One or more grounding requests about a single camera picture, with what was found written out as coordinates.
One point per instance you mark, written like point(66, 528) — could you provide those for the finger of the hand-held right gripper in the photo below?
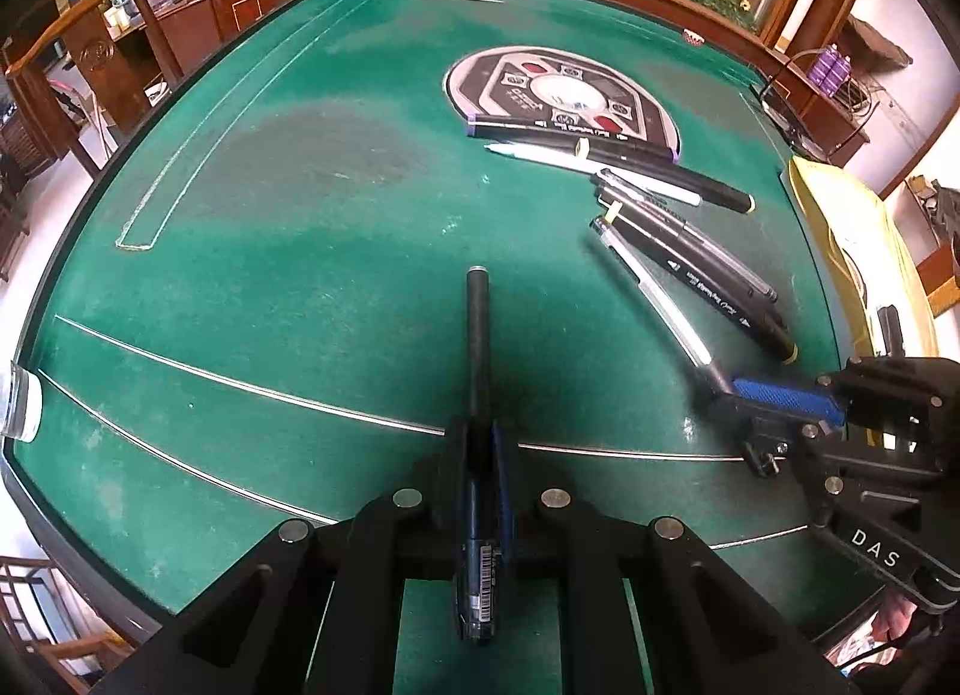
point(787, 396)
point(870, 515)

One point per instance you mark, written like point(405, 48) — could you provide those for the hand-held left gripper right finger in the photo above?
point(502, 492)

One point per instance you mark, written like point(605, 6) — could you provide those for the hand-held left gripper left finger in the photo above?
point(450, 500)

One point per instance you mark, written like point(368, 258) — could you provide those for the silver white pen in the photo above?
point(666, 312)

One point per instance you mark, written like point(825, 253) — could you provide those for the black gel pen with clip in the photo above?
point(720, 264)

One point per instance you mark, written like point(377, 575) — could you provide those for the black pen barcode label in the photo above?
point(478, 335)

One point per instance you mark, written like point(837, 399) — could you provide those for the white tray yellow rim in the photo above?
point(825, 200)

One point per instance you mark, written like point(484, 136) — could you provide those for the black white pen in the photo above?
point(667, 193)

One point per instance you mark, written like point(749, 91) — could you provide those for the black marker cream cap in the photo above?
point(675, 179)

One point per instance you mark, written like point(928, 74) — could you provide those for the black marker purple caps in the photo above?
point(525, 132)

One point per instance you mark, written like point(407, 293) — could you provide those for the person's right forearm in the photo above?
point(898, 624)

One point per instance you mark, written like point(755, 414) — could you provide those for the yellow black tool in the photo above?
point(941, 207)

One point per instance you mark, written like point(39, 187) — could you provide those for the black flat case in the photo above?
point(784, 117)

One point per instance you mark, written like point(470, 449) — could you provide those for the small red white object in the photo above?
point(693, 36)

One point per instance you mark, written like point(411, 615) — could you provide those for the round table control panel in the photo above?
point(562, 91)

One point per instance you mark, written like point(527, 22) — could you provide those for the slatted wooden chair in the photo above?
point(82, 646)

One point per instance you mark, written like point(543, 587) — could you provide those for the white plastic cup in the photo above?
point(21, 402)

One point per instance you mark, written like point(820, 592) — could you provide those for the wooden armchair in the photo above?
point(94, 51)

